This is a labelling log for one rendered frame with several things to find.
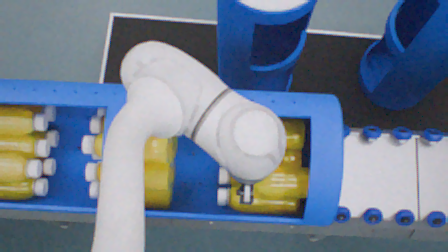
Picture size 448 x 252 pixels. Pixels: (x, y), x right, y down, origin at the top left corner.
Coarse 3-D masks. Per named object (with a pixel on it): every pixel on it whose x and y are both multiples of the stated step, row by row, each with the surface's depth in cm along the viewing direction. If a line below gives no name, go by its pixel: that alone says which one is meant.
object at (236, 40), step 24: (312, 0) 145; (240, 24) 154; (264, 24) 213; (288, 24) 203; (240, 48) 169; (264, 48) 233; (288, 48) 217; (240, 72) 188; (264, 72) 183; (288, 72) 229
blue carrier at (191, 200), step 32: (0, 96) 117; (32, 96) 117; (64, 96) 118; (96, 96) 118; (256, 96) 120; (288, 96) 121; (320, 96) 122; (64, 128) 140; (320, 128) 114; (64, 160) 140; (96, 160) 140; (192, 160) 140; (320, 160) 112; (64, 192) 135; (192, 192) 136; (320, 192) 113; (288, 224) 123; (320, 224) 121
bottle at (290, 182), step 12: (276, 168) 124; (288, 168) 124; (300, 168) 124; (264, 180) 122; (276, 180) 122; (288, 180) 122; (300, 180) 122; (264, 192) 123; (276, 192) 122; (288, 192) 122; (300, 192) 122
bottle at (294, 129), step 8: (288, 120) 126; (296, 120) 126; (288, 128) 124; (296, 128) 124; (304, 128) 125; (288, 136) 124; (296, 136) 124; (304, 136) 125; (288, 144) 125; (296, 144) 125
